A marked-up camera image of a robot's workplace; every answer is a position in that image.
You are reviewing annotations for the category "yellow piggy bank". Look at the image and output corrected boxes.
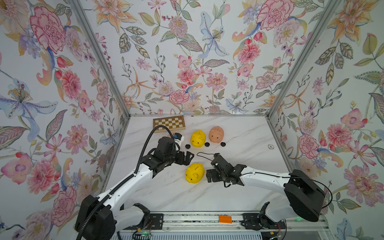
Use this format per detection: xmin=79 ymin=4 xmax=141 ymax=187
xmin=185 ymin=163 xmax=205 ymax=184
xmin=190 ymin=130 xmax=206 ymax=148

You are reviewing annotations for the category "pink piggy bank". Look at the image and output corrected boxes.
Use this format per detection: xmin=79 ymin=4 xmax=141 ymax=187
xmin=209 ymin=126 xmax=225 ymax=144

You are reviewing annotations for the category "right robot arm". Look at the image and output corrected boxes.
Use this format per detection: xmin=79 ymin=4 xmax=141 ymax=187
xmin=206 ymin=153 xmax=326 ymax=222

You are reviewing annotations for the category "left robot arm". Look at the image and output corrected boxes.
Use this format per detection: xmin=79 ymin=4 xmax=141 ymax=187
xmin=75 ymin=133 xmax=194 ymax=240

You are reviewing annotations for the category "wooden chessboard box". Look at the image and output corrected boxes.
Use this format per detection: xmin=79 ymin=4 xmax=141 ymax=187
xmin=153 ymin=116 xmax=186 ymax=132

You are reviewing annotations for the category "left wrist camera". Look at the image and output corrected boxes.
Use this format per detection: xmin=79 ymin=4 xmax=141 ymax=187
xmin=174 ymin=133 xmax=184 ymax=147

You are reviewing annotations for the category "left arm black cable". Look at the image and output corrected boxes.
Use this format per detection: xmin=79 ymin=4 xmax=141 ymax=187
xmin=76 ymin=124 xmax=176 ymax=240

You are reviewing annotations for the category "orange tag on rail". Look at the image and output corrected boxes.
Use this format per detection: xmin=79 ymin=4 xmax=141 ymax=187
xmin=219 ymin=215 xmax=233 ymax=224

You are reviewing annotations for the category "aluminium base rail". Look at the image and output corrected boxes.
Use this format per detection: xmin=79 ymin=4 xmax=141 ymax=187
xmin=150 ymin=211 xmax=329 ymax=232

